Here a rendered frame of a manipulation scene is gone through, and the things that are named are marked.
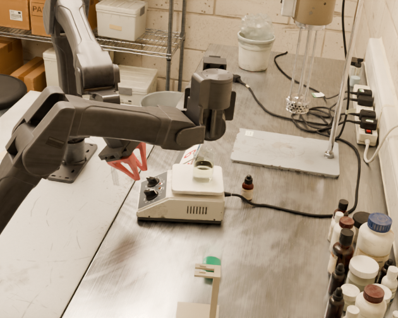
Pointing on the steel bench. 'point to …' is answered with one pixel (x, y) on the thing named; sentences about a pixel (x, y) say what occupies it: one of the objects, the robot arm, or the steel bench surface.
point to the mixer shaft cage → (296, 101)
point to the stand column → (344, 79)
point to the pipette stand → (206, 310)
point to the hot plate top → (182, 177)
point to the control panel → (155, 189)
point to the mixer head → (309, 12)
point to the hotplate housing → (184, 207)
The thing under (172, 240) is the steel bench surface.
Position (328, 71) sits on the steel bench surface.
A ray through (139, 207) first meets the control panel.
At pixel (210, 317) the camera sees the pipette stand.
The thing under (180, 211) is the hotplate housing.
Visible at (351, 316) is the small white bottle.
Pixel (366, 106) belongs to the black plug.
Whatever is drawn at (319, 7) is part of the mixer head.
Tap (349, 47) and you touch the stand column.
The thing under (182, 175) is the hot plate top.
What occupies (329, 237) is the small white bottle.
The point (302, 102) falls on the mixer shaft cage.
